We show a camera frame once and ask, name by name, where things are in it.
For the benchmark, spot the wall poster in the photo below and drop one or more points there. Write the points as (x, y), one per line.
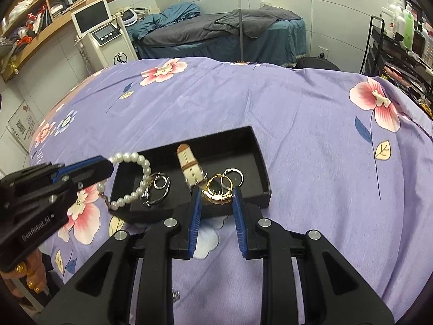
(22, 125)

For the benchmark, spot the metal pole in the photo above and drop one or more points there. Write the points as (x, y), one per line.
(240, 23)

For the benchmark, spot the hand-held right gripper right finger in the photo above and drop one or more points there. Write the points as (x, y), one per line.
(241, 223)

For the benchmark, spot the row of bottles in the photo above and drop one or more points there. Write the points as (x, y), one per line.
(407, 23)

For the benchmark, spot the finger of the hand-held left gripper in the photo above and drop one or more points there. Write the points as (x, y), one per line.
(94, 177)
(84, 166)

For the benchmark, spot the wooden wall shelf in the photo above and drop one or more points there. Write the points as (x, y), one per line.
(67, 23)

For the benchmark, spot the white beauty machine with screen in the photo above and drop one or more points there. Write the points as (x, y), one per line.
(101, 50)

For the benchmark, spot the black metal rack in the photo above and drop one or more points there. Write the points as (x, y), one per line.
(389, 61)

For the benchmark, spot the person's left hand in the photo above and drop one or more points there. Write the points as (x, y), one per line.
(32, 274)

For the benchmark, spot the small silver charm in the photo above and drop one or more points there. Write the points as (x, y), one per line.
(175, 296)

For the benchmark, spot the white wall socket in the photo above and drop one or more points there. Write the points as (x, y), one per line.
(323, 53)

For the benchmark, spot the thin silver hoop earring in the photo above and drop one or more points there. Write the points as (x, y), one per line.
(241, 176)

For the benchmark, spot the teal massage bed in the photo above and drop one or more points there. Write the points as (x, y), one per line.
(291, 40)

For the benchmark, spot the blue duvet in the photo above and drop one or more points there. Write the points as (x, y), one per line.
(169, 15)

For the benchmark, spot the black stool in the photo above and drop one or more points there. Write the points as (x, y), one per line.
(316, 63)

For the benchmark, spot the grey bed blanket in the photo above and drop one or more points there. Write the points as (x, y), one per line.
(253, 20)

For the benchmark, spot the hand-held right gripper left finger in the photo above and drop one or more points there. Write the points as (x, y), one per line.
(196, 223)

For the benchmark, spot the small white beauty device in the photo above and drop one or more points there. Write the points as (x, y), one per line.
(128, 17)

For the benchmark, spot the black cardboard box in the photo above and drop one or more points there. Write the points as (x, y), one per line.
(236, 162)

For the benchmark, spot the gold hoop earrings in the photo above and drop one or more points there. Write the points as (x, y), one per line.
(216, 198)

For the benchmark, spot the purple floral blanket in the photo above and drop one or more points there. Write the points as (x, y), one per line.
(304, 142)

